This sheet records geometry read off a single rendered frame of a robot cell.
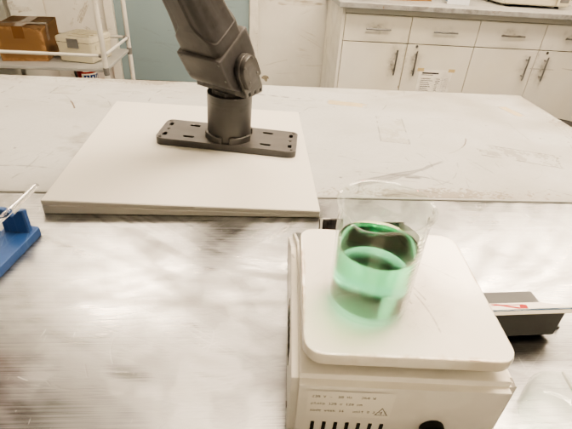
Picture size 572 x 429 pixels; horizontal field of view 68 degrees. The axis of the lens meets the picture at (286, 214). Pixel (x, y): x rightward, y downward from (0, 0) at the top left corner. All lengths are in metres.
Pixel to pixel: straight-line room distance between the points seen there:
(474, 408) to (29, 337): 0.32
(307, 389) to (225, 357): 0.11
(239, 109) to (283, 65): 2.70
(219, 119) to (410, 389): 0.44
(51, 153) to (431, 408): 0.58
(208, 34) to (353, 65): 2.26
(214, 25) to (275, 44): 2.74
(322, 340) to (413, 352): 0.05
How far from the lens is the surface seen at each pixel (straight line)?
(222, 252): 0.44
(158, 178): 0.55
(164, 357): 0.36
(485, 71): 3.04
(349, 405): 0.27
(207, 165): 0.58
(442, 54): 2.90
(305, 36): 3.26
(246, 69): 0.55
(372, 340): 0.25
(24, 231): 0.50
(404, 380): 0.27
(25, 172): 0.65
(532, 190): 0.69
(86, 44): 2.44
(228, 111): 0.59
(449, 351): 0.26
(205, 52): 0.54
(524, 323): 0.41
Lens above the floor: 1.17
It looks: 33 degrees down
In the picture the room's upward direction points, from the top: 4 degrees clockwise
